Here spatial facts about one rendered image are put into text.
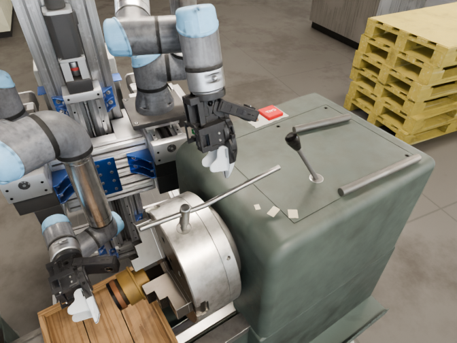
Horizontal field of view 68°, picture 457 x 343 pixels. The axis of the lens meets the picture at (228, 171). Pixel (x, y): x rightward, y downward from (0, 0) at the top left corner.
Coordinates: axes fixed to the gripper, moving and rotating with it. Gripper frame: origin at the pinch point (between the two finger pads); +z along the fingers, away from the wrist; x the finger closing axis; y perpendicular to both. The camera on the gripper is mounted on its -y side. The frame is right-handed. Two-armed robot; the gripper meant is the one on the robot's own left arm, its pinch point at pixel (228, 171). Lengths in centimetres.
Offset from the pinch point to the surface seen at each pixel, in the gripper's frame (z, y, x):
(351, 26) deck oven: 41, -383, -288
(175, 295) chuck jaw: 23.3, 20.6, 4.0
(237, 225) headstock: 12.0, 2.3, 4.7
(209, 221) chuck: 9.8, 7.8, 1.4
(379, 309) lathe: 82, -54, 9
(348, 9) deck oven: 18, -385, -296
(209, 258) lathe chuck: 15.0, 11.8, 6.9
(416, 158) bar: 9, -48, 17
